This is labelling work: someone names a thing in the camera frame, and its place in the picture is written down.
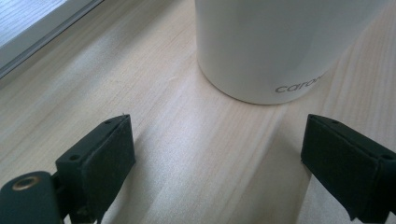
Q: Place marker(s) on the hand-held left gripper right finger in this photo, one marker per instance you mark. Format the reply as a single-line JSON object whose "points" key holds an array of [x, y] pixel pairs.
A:
{"points": [[348, 165]]}

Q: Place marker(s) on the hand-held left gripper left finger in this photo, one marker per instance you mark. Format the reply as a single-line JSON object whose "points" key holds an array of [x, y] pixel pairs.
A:
{"points": [[96, 161]]}

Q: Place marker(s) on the white cup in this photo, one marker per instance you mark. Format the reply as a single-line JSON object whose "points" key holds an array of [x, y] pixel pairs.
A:
{"points": [[274, 46]]}

